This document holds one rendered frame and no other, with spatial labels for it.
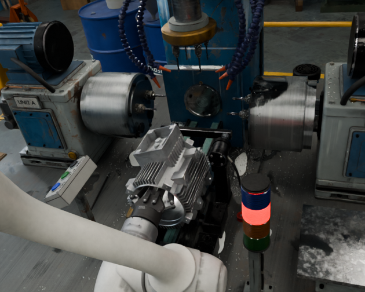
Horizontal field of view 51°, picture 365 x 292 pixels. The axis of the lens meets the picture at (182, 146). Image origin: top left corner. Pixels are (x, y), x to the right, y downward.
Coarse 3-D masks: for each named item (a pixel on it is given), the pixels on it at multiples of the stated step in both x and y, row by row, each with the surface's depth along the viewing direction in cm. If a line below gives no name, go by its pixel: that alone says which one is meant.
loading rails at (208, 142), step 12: (204, 144) 140; (204, 204) 128; (204, 216) 123; (168, 228) 109; (180, 228) 107; (192, 228) 117; (156, 240) 117; (168, 240) 106; (180, 240) 106; (192, 240) 118
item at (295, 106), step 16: (256, 80) 122; (272, 80) 121; (288, 80) 120; (304, 80) 118; (256, 96) 118; (272, 96) 117; (288, 96) 116; (304, 96) 114; (240, 112) 126; (256, 112) 118; (272, 112) 116; (288, 112) 115; (304, 112) 114; (256, 128) 119; (272, 128) 118; (288, 128) 116; (304, 128) 116; (256, 144) 124; (272, 144) 122; (288, 144) 120; (304, 144) 120
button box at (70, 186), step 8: (80, 160) 115; (88, 160) 115; (72, 168) 113; (80, 168) 112; (88, 168) 114; (72, 176) 109; (80, 176) 111; (88, 176) 113; (64, 184) 106; (72, 184) 108; (80, 184) 110; (56, 192) 103; (64, 192) 105; (72, 192) 107; (48, 200) 106; (56, 200) 105; (64, 200) 104; (72, 200) 106
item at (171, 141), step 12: (156, 132) 114; (168, 132) 112; (180, 132) 111; (144, 144) 111; (156, 144) 107; (168, 144) 104; (180, 144) 109; (144, 156) 105; (156, 156) 103; (168, 156) 103
